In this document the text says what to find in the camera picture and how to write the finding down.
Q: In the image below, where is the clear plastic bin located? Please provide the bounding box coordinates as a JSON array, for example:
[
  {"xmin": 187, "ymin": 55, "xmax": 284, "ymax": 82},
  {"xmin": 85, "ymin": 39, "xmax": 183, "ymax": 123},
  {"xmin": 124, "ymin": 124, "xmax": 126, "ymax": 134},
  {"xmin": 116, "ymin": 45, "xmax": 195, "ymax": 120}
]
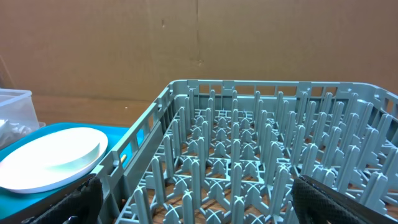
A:
[{"xmin": 1, "ymin": 88, "xmax": 43, "ymax": 132}]

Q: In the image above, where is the grey dish rack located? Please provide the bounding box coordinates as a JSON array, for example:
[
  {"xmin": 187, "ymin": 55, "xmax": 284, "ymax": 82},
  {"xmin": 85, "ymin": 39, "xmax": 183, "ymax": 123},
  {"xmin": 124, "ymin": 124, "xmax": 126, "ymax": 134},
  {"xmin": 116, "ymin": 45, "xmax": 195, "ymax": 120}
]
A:
[{"xmin": 94, "ymin": 80, "xmax": 397, "ymax": 223}]

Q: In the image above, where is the cream bowl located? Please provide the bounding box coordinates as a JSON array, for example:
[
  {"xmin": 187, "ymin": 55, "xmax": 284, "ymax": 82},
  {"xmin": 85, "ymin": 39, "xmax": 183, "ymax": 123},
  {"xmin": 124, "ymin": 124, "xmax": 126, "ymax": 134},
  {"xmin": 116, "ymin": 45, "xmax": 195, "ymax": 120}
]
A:
[{"xmin": 44, "ymin": 137, "xmax": 101, "ymax": 171}]

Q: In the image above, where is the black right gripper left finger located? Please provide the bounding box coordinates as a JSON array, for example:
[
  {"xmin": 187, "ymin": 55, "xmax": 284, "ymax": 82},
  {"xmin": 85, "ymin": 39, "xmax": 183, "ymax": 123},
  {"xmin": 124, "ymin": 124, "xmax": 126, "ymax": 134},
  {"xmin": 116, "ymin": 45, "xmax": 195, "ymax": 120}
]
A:
[{"xmin": 21, "ymin": 176, "xmax": 103, "ymax": 224}]

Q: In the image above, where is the white napkin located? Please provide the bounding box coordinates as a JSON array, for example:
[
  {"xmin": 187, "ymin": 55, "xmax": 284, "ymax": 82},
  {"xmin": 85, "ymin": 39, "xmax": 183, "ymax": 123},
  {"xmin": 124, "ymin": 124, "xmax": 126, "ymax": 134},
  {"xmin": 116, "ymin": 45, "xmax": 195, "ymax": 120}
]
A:
[{"xmin": 1, "ymin": 119, "xmax": 32, "ymax": 149}]

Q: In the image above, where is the pink plate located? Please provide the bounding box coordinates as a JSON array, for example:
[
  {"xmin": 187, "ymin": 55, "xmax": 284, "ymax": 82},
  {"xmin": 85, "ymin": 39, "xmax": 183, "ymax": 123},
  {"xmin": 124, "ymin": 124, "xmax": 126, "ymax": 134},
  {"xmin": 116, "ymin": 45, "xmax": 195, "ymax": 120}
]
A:
[{"xmin": 1, "ymin": 127, "xmax": 108, "ymax": 194}]

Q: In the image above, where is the teal plastic tray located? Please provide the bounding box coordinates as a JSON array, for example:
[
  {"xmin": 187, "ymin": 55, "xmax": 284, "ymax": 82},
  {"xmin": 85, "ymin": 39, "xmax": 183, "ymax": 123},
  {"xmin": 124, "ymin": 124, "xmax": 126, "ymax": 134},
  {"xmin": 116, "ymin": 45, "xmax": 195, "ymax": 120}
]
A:
[{"xmin": 1, "ymin": 123, "xmax": 128, "ymax": 219}]

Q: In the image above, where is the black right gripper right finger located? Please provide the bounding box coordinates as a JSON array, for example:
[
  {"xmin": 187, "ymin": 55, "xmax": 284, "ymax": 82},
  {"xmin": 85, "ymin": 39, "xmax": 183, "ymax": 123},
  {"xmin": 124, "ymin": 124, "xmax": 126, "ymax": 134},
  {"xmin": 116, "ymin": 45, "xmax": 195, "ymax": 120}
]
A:
[{"xmin": 291, "ymin": 175, "xmax": 397, "ymax": 224}]

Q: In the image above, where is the wooden chopstick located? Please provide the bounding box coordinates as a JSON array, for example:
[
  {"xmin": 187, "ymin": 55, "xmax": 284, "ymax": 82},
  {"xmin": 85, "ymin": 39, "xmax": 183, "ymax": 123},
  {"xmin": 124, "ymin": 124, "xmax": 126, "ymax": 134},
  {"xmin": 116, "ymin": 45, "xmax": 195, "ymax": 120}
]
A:
[{"xmin": 120, "ymin": 154, "xmax": 127, "ymax": 163}]

